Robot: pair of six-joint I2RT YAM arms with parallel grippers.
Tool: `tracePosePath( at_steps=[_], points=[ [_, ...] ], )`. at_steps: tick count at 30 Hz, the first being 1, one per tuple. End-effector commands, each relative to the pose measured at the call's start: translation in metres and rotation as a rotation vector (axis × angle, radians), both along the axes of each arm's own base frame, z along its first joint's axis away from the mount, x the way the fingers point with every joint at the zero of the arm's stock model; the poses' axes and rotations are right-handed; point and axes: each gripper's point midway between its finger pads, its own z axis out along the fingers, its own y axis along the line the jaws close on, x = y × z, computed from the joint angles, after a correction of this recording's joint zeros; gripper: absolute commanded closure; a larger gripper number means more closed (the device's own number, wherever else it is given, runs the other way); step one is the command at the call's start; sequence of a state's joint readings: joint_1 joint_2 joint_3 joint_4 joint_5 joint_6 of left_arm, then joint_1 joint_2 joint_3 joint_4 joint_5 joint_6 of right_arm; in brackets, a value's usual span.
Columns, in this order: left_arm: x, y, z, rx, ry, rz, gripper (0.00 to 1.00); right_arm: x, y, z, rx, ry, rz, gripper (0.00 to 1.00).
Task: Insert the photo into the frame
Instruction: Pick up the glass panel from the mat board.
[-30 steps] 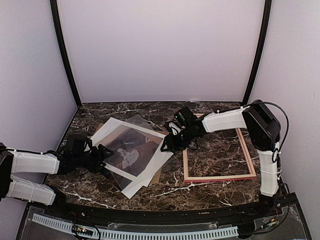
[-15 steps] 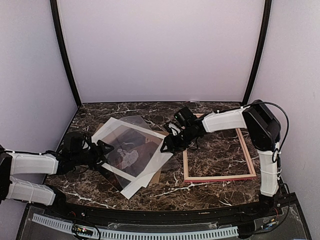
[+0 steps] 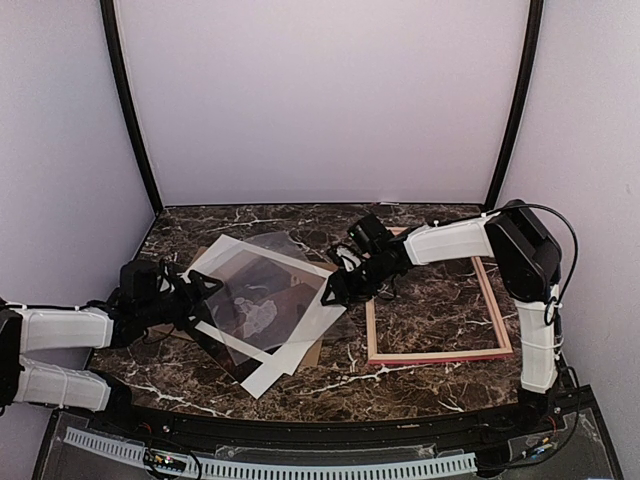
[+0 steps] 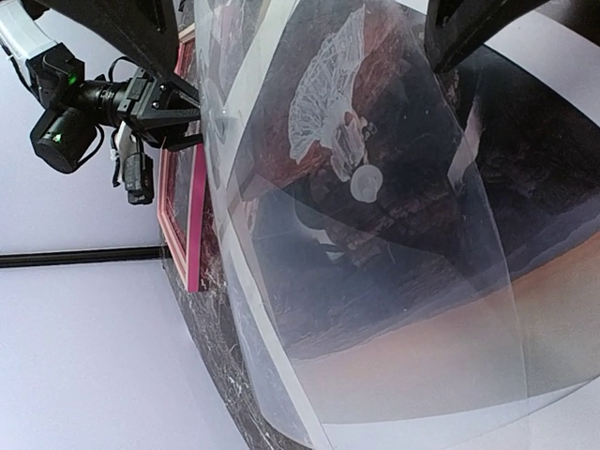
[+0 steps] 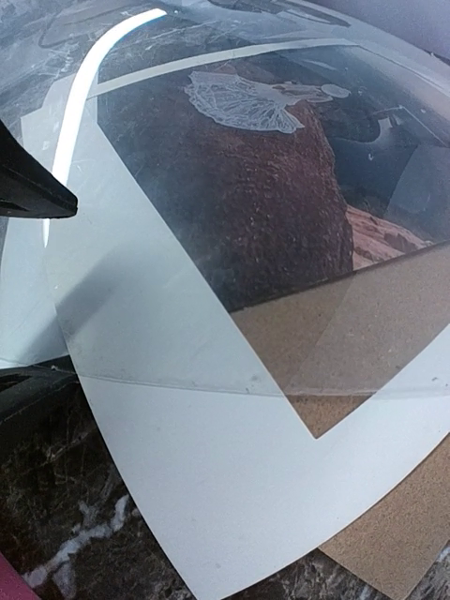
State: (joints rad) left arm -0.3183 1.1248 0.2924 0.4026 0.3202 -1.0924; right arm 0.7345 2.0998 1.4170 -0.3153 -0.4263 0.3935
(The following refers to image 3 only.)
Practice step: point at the light wooden picture frame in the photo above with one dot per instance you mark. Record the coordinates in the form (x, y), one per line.
(445, 311)

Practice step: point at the white slotted cable duct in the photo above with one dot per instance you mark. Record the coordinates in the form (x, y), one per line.
(165, 463)

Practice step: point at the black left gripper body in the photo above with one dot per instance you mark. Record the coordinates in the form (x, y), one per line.
(157, 312)

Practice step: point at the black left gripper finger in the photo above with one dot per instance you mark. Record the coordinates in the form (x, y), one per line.
(201, 286)
(187, 325)

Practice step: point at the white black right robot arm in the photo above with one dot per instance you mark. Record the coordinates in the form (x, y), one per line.
(528, 258)

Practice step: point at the clear acrylic sheet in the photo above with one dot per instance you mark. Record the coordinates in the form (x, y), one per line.
(260, 295)

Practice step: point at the white photo mat board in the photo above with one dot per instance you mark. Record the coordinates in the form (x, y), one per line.
(300, 320)

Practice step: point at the left black corner post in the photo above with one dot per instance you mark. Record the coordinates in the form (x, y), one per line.
(126, 101)

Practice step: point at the black corner post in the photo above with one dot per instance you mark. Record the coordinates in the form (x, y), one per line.
(519, 98)
(126, 101)

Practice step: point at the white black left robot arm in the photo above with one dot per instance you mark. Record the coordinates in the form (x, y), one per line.
(29, 328)

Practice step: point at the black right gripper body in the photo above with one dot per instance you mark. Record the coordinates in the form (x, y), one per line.
(371, 277)

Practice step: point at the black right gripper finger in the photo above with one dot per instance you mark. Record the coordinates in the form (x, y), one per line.
(343, 279)
(335, 293)

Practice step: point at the brown cardboard backing board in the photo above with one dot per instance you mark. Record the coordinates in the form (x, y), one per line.
(310, 359)

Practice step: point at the black front table rail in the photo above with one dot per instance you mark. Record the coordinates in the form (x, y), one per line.
(482, 429)

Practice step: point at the right black corner post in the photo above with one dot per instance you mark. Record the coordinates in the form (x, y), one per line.
(519, 98)

